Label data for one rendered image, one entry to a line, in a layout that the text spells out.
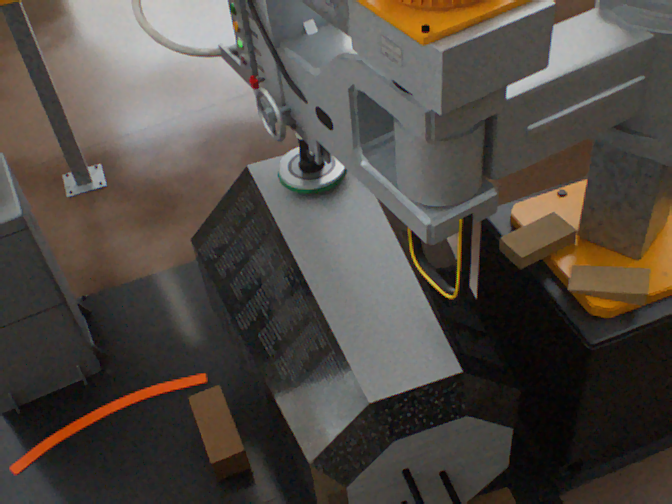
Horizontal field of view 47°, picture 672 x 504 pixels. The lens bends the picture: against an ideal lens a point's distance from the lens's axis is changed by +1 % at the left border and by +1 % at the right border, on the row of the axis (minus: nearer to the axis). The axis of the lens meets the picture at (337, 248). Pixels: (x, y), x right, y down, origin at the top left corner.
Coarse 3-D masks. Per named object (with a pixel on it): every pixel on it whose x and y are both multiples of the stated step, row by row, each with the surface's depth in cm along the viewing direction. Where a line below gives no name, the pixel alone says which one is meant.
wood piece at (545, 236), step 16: (528, 224) 225; (544, 224) 225; (560, 224) 224; (512, 240) 221; (528, 240) 220; (544, 240) 220; (560, 240) 221; (512, 256) 220; (528, 256) 217; (544, 256) 221
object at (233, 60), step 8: (224, 48) 248; (224, 56) 250; (232, 56) 245; (232, 64) 247; (240, 64) 241; (240, 72) 243; (248, 80) 240; (296, 128) 221; (304, 136) 218; (312, 152) 210; (328, 152) 209; (312, 160) 210; (328, 160) 211
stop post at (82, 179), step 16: (0, 0) 320; (16, 0) 322; (16, 16) 328; (16, 32) 332; (32, 32) 335; (32, 48) 339; (32, 64) 344; (32, 80) 348; (48, 80) 351; (48, 96) 356; (48, 112) 361; (64, 112) 365; (64, 128) 369; (64, 144) 374; (80, 160) 383; (64, 176) 399; (80, 176) 389; (96, 176) 396; (80, 192) 388
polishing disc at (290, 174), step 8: (288, 152) 246; (296, 152) 246; (280, 160) 244; (288, 160) 243; (296, 160) 243; (336, 160) 241; (280, 168) 241; (288, 168) 240; (296, 168) 240; (328, 168) 239; (336, 168) 238; (344, 168) 239; (280, 176) 238; (288, 176) 237; (296, 176) 237; (304, 176) 237; (312, 176) 236; (320, 176) 236; (328, 176) 236; (336, 176) 235; (288, 184) 236; (296, 184) 234; (304, 184) 234; (312, 184) 234; (320, 184) 233; (328, 184) 234
